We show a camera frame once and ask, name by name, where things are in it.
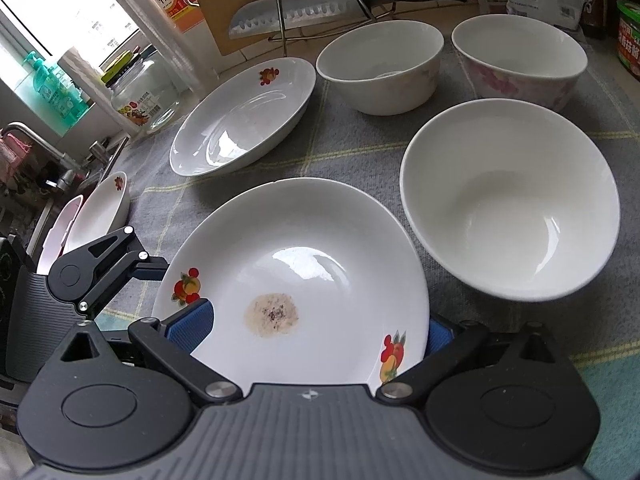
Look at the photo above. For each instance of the pink floral white bowl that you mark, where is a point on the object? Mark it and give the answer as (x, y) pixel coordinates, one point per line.
(515, 50)

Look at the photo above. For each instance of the stainless steel sink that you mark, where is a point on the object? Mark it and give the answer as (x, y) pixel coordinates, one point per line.
(114, 152)

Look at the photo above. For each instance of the glass jar yellow lid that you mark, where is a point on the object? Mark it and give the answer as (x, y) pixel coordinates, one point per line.
(145, 95)

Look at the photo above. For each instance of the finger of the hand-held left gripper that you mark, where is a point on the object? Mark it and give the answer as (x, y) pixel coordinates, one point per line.
(120, 255)

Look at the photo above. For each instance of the pink dish cloth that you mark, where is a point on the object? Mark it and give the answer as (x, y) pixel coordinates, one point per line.
(12, 155)

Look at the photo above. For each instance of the green pump soap bottle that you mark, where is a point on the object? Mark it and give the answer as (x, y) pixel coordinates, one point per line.
(47, 95)

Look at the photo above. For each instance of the large plain white bowl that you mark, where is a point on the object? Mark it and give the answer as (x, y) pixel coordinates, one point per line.
(500, 200)

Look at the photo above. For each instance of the dark glass bottle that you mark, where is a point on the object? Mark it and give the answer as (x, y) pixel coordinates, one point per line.
(595, 0)

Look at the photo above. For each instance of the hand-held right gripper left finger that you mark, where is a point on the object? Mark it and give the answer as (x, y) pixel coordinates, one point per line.
(192, 322)

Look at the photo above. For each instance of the stained fruit-print white plate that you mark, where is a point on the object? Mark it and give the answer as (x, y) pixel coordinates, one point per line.
(310, 240)

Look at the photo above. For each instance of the white pink dish in sink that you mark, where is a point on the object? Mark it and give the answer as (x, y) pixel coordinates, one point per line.
(62, 225)

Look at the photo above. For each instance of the steel sink faucet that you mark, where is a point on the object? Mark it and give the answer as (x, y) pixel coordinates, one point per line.
(65, 180)

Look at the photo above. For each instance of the green-lidded jar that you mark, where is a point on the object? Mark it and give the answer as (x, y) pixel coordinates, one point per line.
(629, 35)

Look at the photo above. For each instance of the grey checkered cloth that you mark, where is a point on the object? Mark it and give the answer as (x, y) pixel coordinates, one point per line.
(350, 150)

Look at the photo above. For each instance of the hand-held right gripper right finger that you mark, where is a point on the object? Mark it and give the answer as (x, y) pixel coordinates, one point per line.
(440, 337)

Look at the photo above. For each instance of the white plastic bag roll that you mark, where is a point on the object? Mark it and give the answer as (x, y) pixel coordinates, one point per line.
(82, 75)

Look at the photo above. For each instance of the green detergent bottle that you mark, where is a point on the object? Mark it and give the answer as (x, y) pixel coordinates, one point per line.
(72, 100)

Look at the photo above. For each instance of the small white bowl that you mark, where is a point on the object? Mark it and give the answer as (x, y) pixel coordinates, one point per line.
(360, 95)

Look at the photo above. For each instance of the clear plastic wrap roll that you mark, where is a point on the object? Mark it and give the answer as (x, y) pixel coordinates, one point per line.
(150, 25)

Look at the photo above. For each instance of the steel sink soap dispenser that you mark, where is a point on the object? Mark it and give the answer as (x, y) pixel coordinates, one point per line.
(100, 150)

